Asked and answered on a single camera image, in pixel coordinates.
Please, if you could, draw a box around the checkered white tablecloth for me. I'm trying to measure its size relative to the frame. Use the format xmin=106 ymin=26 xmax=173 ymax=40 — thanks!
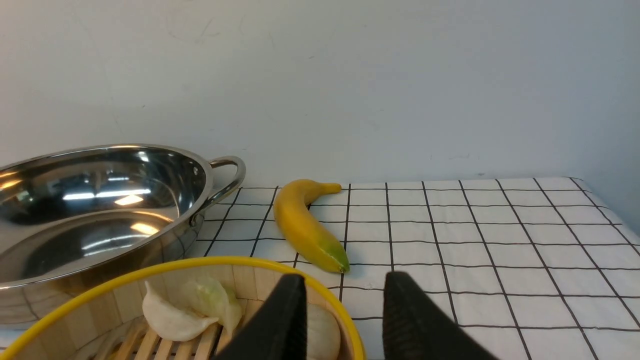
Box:
xmin=189 ymin=177 xmax=639 ymax=360

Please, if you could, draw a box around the white dumpling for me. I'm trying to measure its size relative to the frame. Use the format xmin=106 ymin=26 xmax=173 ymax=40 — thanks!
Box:
xmin=142 ymin=292 xmax=218 ymax=342

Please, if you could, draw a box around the stainless steel pot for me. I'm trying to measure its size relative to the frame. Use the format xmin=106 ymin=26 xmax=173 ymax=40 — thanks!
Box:
xmin=0 ymin=144 xmax=246 ymax=330

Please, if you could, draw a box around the yellow banana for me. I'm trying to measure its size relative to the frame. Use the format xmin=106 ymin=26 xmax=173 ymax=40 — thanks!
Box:
xmin=273 ymin=178 xmax=350 ymax=274

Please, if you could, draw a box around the pale green dumpling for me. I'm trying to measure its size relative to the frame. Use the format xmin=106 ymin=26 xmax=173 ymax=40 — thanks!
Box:
xmin=181 ymin=276 xmax=243 ymax=336

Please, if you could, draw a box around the yellow rimmed bamboo steamer basket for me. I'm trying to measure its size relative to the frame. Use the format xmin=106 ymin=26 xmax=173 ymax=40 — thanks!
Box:
xmin=0 ymin=256 xmax=366 ymax=360

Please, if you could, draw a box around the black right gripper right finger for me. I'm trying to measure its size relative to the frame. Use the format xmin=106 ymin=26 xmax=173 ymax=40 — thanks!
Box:
xmin=382 ymin=271 xmax=496 ymax=360

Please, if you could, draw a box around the white round bun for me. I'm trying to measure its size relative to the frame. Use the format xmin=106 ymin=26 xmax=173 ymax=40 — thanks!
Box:
xmin=306 ymin=303 xmax=341 ymax=360

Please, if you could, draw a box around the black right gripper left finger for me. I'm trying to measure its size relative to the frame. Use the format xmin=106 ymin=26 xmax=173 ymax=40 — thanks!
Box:
xmin=212 ymin=273 xmax=307 ymax=360

